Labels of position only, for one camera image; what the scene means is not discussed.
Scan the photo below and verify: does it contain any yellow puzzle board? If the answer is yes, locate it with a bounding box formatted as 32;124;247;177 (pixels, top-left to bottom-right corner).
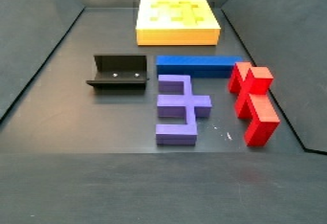
135;0;221;46

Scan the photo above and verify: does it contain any purple branched block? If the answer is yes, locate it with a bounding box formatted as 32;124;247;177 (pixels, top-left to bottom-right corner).
156;75;212;146

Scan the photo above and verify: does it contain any blue rectangular block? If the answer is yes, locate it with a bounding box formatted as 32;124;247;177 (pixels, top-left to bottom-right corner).
156;56;243;78

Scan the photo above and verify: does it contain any red branched block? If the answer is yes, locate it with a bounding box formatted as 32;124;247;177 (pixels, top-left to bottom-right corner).
228;62;280;146

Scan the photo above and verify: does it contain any black angled bracket stand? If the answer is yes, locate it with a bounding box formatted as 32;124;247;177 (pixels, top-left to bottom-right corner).
85;54;148;88

